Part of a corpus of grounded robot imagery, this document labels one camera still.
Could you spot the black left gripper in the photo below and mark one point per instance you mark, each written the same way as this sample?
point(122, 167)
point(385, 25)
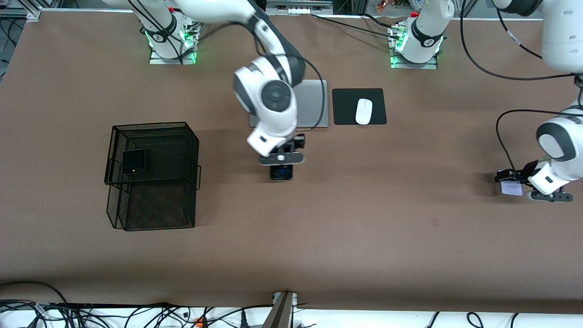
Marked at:
point(520, 176)

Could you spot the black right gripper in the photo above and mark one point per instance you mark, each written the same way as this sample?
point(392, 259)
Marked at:
point(298, 141)

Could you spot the lavender flip phone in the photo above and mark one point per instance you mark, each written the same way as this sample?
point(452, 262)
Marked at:
point(512, 189)

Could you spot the long black smartphone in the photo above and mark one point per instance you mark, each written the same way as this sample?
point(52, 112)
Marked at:
point(281, 173)

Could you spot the small black flip phone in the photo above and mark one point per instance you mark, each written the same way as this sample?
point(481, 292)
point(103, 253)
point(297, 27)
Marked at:
point(134, 161)

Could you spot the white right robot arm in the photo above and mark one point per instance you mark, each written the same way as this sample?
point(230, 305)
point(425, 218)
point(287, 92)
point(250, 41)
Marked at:
point(273, 123)

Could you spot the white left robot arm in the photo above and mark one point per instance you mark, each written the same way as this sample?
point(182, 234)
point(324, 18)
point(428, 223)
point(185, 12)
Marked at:
point(565, 36)

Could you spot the silver closed laptop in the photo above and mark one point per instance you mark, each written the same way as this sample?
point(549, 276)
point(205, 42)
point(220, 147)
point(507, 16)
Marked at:
point(314, 105)

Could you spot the black mouse pad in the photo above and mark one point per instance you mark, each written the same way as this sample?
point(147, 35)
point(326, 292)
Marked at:
point(346, 107)

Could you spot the white computer mouse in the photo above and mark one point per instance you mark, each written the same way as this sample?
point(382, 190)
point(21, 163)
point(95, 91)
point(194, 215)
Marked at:
point(364, 111)

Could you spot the grey power strip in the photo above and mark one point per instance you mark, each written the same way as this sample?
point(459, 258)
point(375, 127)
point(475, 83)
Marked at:
point(298, 10)

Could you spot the black power strip bar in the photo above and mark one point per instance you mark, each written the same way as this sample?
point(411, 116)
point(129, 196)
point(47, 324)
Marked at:
point(114, 305)

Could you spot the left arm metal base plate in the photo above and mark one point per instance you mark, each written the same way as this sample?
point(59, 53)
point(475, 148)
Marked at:
point(397, 66)

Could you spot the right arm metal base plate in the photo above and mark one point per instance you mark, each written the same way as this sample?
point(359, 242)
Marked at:
point(157, 61)

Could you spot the grey metal camera mount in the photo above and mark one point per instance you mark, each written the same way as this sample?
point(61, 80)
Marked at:
point(282, 314)

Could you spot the aluminium frame bar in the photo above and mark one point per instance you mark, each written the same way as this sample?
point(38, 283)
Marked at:
point(33, 14)

